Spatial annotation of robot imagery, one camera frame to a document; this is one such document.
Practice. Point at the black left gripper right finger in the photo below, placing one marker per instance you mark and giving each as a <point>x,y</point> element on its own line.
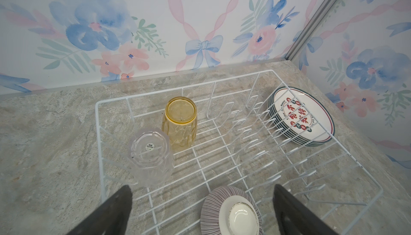
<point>294,218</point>

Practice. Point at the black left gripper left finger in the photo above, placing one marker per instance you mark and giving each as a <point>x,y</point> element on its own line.
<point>110,218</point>

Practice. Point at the clear glass cup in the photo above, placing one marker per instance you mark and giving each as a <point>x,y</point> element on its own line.
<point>150,157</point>

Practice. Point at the green banded rim plate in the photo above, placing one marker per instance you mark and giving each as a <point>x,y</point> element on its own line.
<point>316,129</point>

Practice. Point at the white plate green rim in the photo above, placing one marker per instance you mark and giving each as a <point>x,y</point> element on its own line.
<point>278,135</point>

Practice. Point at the yellow glass cup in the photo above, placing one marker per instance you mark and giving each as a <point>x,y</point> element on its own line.
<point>180,123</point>

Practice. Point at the white ceramic bowl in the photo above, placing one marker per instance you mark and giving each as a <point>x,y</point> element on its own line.
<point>228,210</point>

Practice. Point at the white wire dish rack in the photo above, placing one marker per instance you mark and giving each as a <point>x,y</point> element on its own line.
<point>236,145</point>

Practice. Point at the right aluminium corner post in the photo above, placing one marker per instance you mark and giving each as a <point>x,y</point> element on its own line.
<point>310,26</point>

